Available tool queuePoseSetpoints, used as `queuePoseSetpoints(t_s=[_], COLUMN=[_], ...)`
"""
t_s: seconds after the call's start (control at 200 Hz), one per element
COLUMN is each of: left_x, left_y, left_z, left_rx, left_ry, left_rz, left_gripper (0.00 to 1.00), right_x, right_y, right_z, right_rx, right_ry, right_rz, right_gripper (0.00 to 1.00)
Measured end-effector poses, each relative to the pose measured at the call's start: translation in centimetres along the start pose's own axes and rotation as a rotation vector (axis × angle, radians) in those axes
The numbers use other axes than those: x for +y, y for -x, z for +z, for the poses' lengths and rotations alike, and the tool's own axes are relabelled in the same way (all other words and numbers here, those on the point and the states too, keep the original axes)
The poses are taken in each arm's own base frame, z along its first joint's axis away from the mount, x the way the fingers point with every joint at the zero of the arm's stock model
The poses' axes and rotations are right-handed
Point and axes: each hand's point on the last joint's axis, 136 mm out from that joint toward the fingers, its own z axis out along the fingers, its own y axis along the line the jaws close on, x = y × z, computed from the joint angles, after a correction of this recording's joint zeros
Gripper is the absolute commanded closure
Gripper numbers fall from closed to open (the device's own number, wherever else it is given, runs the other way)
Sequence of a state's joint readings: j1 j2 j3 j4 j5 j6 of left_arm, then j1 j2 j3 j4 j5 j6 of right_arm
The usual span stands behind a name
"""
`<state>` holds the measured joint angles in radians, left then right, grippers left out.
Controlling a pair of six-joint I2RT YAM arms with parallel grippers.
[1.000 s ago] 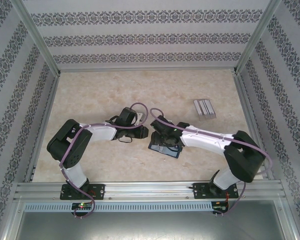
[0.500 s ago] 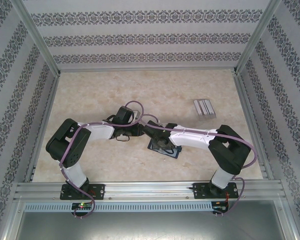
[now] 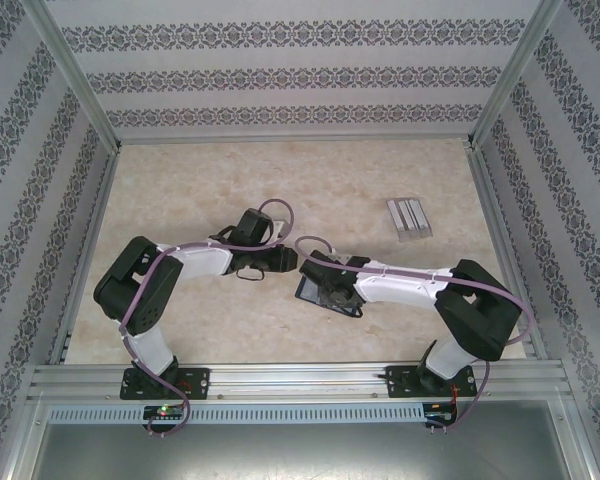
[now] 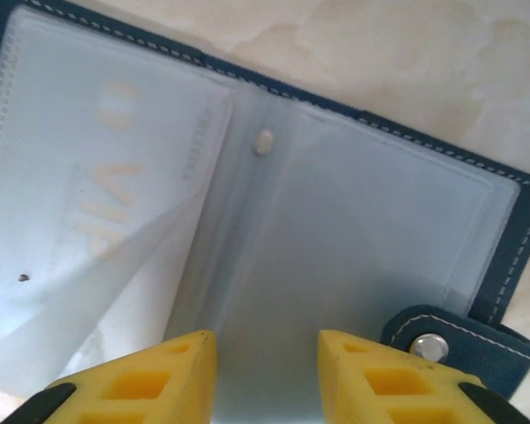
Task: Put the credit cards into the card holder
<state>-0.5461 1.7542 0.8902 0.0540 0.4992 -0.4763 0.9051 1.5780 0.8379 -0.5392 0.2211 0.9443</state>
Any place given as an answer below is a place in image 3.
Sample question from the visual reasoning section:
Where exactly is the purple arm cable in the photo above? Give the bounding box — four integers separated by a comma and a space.
119, 198, 295, 437
293, 234, 535, 436

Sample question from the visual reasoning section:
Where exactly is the blue leather card holder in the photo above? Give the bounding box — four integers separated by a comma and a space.
294, 276, 365, 320

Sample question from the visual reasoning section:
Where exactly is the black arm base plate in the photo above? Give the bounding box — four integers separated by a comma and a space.
385, 364, 479, 400
121, 367, 212, 401

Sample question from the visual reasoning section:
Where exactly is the aluminium side rail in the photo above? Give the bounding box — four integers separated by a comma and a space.
47, 147, 124, 366
467, 144, 549, 361

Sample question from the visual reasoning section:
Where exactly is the aluminium cross rail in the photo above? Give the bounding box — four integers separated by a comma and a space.
27, 362, 567, 401

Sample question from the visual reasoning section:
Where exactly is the small dark circuit board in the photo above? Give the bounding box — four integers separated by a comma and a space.
424, 402, 459, 427

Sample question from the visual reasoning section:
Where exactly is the slotted grey cable duct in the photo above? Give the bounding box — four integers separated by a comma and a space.
47, 403, 427, 425

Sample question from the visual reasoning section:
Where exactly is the aluminium frame post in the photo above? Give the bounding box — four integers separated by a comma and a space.
27, 0, 123, 151
464, 0, 566, 151

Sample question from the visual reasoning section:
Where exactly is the clear acrylic card stand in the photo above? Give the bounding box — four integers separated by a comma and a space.
387, 197, 434, 244

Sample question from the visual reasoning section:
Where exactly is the circuit board green light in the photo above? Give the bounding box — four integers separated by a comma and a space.
143, 404, 187, 421

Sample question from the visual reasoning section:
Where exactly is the grey sheet metal panel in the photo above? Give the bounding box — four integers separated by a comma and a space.
9, 399, 599, 480

